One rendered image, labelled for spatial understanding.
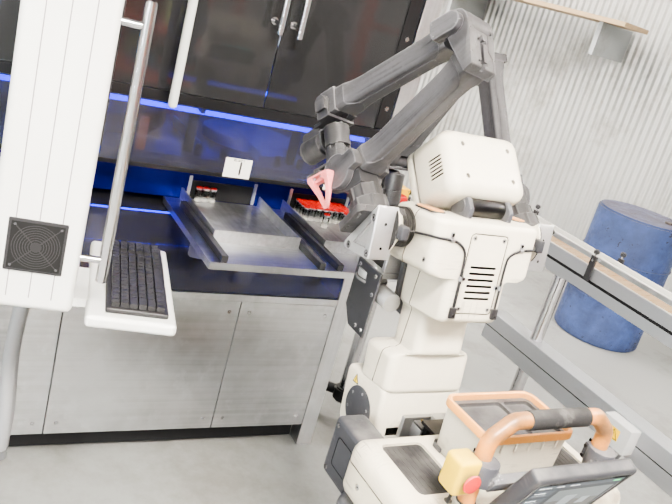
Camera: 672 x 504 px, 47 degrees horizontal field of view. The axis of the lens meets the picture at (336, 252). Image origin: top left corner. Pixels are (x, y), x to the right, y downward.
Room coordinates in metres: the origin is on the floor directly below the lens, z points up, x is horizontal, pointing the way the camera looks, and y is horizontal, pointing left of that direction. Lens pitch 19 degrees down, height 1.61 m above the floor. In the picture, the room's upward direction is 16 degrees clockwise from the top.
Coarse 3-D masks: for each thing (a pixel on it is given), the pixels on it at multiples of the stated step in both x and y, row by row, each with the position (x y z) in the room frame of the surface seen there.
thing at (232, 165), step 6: (228, 162) 2.23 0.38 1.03; (234, 162) 2.24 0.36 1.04; (240, 162) 2.25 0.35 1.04; (246, 162) 2.26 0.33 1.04; (252, 162) 2.27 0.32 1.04; (228, 168) 2.23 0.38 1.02; (234, 168) 2.24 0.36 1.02; (246, 168) 2.26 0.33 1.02; (222, 174) 2.23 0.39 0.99; (228, 174) 2.24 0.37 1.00; (234, 174) 2.25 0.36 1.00; (240, 174) 2.25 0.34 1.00; (246, 174) 2.26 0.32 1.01
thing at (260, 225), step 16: (192, 208) 2.14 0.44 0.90; (208, 208) 2.22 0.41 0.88; (224, 208) 2.27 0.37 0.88; (240, 208) 2.31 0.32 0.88; (256, 208) 2.36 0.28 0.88; (208, 224) 2.01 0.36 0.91; (224, 224) 2.12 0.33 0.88; (240, 224) 2.16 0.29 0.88; (256, 224) 2.20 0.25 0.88; (272, 224) 2.24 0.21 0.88; (224, 240) 1.98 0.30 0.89; (240, 240) 2.00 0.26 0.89; (256, 240) 2.02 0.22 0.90; (272, 240) 2.05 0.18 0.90; (288, 240) 2.07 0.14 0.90
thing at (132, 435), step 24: (96, 192) 2.14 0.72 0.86; (96, 432) 2.16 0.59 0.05; (120, 432) 2.20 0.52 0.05; (144, 432) 2.24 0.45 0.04; (168, 432) 2.29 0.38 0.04; (192, 432) 2.33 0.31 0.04; (216, 432) 2.38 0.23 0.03; (240, 432) 2.43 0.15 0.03; (264, 432) 2.48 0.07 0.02; (288, 432) 2.53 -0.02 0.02
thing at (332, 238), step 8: (280, 208) 2.42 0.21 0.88; (288, 208) 2.38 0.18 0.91; (296, 216) 2.32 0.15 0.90; (304, 224) 2.26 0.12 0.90; (312, 224) 2.36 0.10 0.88; (320, 224) 2.38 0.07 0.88; (328, 224) 2.41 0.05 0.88; (336, 224) 2.43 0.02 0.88; (312, 232) 2.21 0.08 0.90; (320, 232) 2.30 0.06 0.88; (328, 232) 2.32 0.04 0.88; (336, 232) 2.35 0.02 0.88; (344, 232) 2.37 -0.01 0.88; (320, 240) 2.16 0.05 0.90; (328, 240) 2.14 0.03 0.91; (336, 240) 2.27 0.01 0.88; (344, 240) 2.29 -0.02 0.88; (328, 248) 2.14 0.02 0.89; (336, 248) 2.16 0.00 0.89; (344, 248) 2.17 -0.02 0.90
